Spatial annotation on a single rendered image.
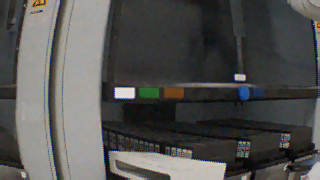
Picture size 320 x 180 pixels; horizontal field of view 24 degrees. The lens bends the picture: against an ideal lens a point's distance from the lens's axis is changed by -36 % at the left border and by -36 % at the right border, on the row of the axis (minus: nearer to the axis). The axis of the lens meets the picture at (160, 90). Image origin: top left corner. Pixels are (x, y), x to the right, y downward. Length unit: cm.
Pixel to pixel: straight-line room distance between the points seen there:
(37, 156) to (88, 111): 19
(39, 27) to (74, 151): 28
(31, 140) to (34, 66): 16
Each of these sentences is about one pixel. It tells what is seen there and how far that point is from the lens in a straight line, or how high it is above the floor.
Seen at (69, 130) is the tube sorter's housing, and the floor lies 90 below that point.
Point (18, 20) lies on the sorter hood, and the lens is 182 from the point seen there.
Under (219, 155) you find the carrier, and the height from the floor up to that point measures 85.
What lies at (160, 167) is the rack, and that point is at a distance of 179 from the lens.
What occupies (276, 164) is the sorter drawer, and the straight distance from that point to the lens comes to 206.
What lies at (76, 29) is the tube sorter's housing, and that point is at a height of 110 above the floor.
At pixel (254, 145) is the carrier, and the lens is 209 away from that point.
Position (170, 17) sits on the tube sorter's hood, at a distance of 197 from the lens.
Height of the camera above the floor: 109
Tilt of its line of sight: 3 degrees down
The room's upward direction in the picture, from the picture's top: 2 degrees clockwise
